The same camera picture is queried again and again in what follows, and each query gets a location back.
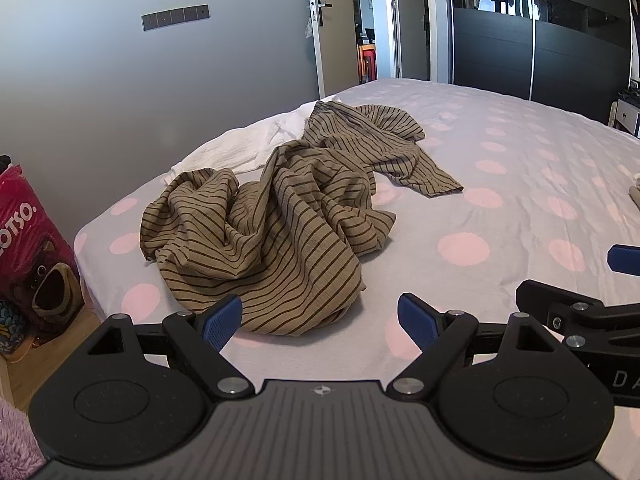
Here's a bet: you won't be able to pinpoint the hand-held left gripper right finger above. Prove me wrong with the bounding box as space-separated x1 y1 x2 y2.
387 293 561 403

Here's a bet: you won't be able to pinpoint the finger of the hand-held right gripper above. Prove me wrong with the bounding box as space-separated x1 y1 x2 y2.
515 280 640 347
607 244 640 276

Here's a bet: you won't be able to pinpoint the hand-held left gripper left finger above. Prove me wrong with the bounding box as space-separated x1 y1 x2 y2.
80 294 253 402

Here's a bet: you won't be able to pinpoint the brown striped shirt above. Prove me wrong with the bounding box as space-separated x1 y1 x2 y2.
140 140 398 337

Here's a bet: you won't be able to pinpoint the bed with pink dotted sheet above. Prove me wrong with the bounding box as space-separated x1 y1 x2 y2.
74 77 640 480

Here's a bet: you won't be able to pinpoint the white drawer cabinet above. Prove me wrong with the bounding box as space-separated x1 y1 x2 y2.
609 91 640 138

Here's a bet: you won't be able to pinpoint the white cloth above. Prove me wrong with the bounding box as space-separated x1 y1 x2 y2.
161 96 343 183

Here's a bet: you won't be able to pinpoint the brown striped pants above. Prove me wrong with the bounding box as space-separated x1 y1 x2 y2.
302 101 465 198

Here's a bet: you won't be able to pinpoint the red bear print bag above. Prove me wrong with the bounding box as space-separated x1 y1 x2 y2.
0 164 86 346

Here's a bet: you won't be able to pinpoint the blue patterned bag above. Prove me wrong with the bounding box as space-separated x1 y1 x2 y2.
0 300 28 361

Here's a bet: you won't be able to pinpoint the purple fuzzy robe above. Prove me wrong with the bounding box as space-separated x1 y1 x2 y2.
0 400 46 480

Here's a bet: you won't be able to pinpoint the black sliding wardrobe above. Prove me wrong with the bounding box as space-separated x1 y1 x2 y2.
424 0 635 117

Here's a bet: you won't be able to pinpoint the beige hallway door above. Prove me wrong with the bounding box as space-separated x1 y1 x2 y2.
390 0 432 81

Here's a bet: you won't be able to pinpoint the beige room door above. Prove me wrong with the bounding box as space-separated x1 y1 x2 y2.
304 0 362 102

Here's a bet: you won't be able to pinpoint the grey wall switch panel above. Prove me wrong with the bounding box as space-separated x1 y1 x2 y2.
141 4 210 31

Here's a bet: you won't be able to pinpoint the silver door handle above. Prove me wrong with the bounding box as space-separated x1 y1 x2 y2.
310 0 334 26

